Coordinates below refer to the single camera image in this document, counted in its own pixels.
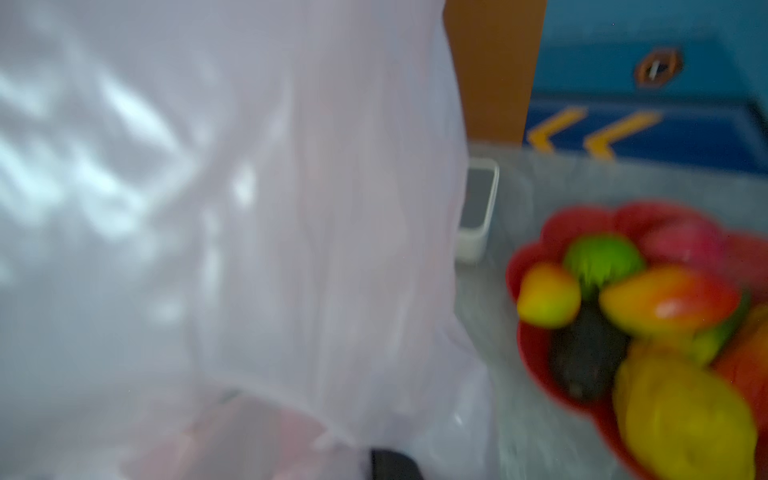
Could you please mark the dark avocado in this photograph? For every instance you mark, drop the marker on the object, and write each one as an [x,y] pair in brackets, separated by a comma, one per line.
[585,355]

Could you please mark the green lime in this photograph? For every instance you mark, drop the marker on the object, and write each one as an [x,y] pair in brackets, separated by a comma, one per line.
[602,259]

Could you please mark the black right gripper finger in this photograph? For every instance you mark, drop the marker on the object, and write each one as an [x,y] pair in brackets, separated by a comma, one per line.
[392,465]

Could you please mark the red yellow mango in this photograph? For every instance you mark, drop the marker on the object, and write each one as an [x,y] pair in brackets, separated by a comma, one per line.
[669,299]

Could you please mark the yellow lemon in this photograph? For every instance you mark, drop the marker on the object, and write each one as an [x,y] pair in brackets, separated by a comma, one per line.
[680,420]

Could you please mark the pink printed plastic bag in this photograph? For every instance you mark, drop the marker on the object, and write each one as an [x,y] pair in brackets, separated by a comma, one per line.
[228,232]

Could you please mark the red flower-shaped plate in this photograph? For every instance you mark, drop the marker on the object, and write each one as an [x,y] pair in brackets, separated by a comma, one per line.
[746,259]

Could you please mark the small yellow red apple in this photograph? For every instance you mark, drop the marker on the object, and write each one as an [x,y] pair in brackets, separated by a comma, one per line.
[549,296]

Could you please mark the pink dragon fruit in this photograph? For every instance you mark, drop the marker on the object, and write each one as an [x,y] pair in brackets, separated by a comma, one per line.
[691,241]

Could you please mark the white grey tissue box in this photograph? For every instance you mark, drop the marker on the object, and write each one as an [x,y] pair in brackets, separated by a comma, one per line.
[480,197]

